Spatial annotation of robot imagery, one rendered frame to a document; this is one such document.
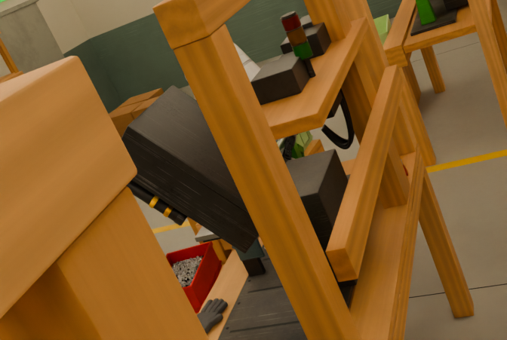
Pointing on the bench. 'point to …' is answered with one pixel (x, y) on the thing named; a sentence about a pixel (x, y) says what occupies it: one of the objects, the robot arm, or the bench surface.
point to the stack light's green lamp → (303, 51)
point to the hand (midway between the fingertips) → (285, 157)
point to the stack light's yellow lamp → (296, 38)
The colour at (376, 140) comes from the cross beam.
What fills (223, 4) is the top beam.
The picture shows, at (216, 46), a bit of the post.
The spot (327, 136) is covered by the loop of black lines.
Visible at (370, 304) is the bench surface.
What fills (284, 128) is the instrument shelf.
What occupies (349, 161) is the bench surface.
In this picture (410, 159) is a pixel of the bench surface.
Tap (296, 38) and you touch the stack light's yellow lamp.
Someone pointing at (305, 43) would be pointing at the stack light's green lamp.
